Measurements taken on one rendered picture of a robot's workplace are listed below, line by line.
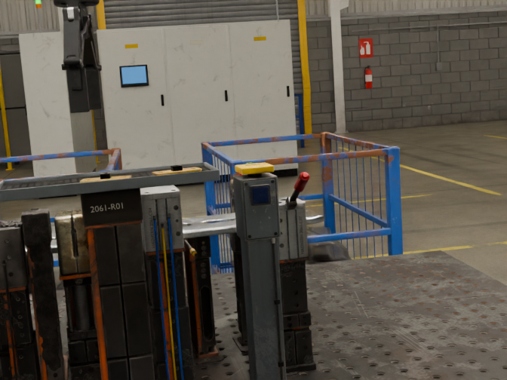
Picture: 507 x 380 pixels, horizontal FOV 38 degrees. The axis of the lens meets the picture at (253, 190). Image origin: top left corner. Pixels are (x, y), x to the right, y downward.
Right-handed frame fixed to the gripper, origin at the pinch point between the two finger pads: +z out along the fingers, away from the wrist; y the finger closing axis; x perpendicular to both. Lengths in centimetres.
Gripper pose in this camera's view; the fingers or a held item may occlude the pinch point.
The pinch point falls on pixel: (86, 104)
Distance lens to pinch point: 130.6
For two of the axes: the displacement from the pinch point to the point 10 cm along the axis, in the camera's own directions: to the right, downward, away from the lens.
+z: 0.7, 9.9, 1.4
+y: -0.5, -1.4, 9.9
